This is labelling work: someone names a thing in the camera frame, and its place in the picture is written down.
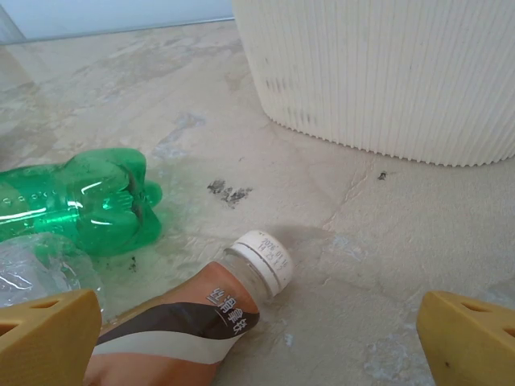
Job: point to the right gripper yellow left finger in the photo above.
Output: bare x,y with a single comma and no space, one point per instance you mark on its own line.
44,342

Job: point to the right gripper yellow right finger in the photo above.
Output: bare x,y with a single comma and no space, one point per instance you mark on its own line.
475,346

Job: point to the clear bottle red label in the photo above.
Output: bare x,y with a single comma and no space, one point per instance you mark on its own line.
40,265

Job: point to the brown coffee drink bottle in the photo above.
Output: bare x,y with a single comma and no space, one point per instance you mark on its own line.
181,321

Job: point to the green plastic bottle yellow cap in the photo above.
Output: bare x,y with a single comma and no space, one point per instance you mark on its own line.
100,201

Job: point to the beige ribbed waste bin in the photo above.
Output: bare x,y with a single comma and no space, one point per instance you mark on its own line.
382,80

